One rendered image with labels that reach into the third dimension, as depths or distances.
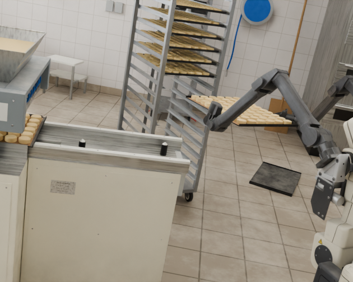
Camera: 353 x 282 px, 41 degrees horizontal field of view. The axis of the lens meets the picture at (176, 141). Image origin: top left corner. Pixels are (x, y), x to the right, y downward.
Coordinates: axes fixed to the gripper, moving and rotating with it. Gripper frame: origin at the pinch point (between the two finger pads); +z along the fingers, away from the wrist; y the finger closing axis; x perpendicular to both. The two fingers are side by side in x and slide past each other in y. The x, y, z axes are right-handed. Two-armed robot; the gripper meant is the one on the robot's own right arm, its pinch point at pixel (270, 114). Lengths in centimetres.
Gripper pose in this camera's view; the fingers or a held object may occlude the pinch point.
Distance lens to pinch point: 286.1
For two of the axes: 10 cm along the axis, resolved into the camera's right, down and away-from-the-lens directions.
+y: 1.5, -9.4, -3.2
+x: -3.2, 2.6, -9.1
